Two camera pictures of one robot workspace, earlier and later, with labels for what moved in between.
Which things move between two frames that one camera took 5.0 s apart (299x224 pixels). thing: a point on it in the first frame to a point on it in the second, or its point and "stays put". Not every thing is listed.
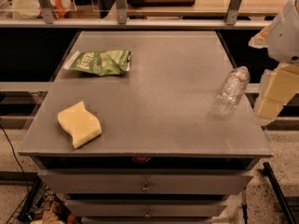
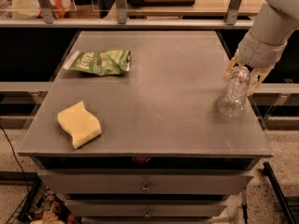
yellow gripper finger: (282, 88) to (257, 77)
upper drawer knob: (146, 189) stays put
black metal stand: (268, 172) stays put
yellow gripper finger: (261, 39) to (235, 62)
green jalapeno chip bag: (101, 63) stays put
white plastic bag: (25, 3) stays put
